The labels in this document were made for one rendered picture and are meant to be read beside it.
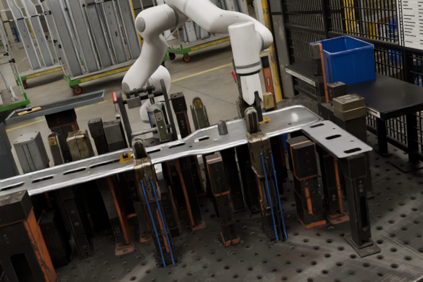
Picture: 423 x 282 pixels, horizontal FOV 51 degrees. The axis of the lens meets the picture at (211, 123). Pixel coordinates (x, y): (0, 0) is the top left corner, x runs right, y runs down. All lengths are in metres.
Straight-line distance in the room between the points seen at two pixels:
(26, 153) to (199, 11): 0.77
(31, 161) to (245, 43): 0.84
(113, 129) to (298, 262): 0.79
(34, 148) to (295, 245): 0.93
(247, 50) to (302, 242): 0.62
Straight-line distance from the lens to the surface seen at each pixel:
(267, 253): 1.40
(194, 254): 1.47
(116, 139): 1.66
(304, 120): 1.52
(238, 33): 1.43
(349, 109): 1.46
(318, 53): 1.72
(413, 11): 1.61
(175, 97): 1.65
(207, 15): 1.53
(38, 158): 1.67
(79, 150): 1.64
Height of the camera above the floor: 1.51
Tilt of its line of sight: 18 degrees down
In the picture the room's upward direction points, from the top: 12 degrees counter-clockwise
